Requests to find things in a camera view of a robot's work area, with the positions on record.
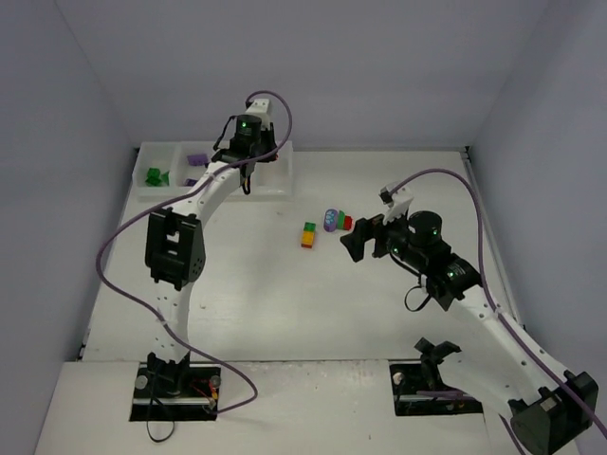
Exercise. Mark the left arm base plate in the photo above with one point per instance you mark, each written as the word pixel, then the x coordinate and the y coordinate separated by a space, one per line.
pixel 194 398

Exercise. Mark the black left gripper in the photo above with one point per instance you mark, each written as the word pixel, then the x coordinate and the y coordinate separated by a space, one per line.
pixel 246 173

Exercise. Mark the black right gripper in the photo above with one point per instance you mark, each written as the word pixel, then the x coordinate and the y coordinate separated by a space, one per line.
pixel 377 237

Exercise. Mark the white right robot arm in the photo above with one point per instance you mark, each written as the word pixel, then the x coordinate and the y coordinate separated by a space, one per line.
pixel 494 360

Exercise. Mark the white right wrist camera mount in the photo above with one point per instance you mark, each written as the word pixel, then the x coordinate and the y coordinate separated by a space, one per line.
pixel 397 200

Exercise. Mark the purple flower lego piece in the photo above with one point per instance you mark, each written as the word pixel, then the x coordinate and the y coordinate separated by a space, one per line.
pixel 330 220

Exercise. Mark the green yellow red lego stack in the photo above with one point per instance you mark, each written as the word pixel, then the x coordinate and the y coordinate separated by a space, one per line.
pixel 308 235

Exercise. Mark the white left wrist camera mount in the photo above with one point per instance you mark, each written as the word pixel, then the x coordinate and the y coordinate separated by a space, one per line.
pixel 260 106

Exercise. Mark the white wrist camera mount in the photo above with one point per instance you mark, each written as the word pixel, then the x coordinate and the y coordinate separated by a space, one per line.
pixel 260 106
pixel 397 200

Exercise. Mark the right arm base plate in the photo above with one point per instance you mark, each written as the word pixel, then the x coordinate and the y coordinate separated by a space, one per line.
pixel 414 395

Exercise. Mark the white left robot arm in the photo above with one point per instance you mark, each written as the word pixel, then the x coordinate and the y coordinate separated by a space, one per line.
pixel 175 250

